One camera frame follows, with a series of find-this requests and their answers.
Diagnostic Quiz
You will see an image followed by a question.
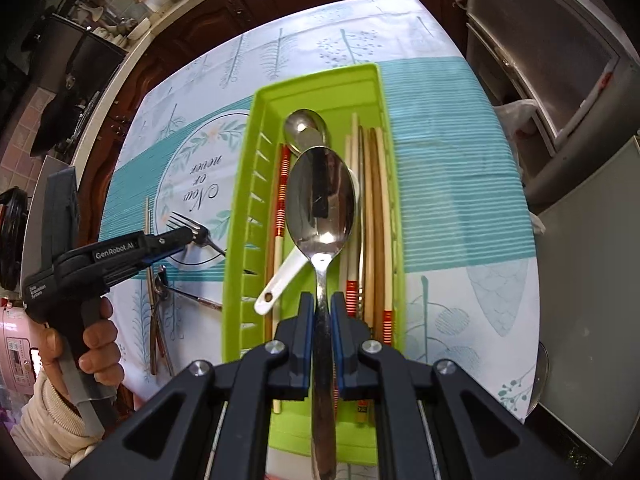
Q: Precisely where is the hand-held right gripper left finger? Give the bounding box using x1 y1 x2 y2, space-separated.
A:
62 291 314 480

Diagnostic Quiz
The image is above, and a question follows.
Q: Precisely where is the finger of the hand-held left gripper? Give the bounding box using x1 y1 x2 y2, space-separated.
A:
145 240 208 268
152 227 198 251

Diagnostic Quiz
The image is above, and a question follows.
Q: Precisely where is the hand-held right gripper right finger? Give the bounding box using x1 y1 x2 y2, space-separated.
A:
331 291 576 480

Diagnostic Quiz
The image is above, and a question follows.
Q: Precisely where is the metal fork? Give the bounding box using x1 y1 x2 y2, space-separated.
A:
167 211 258 277

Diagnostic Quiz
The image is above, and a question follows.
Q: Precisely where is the red striped cream chopstick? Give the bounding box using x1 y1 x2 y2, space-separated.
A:
376 127 396 345
346 113 362 322
271 143 292 415

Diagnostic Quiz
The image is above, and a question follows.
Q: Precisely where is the green plastic utensil tray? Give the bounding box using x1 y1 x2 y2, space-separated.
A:
222 62 406 466

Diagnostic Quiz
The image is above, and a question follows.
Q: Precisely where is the white ceramic spoon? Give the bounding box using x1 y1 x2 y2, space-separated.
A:
253 167 362 317

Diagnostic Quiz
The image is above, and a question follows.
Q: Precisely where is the dark brown wooden chopstick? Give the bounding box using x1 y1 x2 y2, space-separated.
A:
369 127 387 346
361 126 375 323

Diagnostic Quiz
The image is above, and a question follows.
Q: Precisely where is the large metal spoon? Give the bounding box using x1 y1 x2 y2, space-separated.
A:
286 145 362 480

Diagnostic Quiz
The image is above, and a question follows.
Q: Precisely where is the person's left forearm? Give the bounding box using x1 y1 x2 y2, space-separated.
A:
10 367 108 466

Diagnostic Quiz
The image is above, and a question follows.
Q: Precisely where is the person's left hand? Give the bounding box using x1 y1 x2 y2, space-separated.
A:
37 299 123 401

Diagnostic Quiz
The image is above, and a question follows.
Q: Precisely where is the black round appliance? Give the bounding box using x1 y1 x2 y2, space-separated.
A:
0 187 27 291

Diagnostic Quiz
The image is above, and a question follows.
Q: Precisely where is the brown bamboo chopstick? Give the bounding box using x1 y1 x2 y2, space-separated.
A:
144 196 160 377

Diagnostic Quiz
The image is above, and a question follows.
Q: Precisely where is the pink appliance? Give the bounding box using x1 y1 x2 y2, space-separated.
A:
0 305 43 391

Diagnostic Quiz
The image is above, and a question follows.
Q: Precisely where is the leaf printed tablecloth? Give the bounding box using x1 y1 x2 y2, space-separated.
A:
97 0 543 480

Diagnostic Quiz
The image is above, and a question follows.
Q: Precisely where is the grey cabinet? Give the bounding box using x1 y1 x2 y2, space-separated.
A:
525 135 640 466

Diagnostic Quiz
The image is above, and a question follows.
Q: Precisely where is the silver metal cabinet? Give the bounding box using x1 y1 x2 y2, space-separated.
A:
465 0 640 201

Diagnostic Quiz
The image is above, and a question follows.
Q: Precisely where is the long-handled small metal spoon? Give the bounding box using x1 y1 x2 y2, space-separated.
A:
155 264 223 309

